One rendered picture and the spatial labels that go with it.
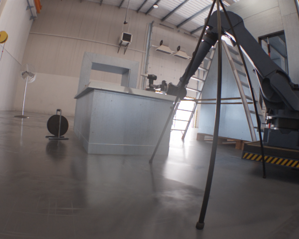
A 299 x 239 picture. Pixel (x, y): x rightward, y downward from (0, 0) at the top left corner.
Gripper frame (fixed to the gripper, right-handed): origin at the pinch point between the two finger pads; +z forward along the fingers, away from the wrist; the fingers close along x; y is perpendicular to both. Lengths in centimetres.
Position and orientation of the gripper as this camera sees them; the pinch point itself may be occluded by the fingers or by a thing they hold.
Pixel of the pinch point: (151, 85)
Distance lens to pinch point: 206.7
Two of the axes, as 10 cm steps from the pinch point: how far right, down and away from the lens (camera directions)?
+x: -4.2, -0.5, 9.1
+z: -9.0, -0.9, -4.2
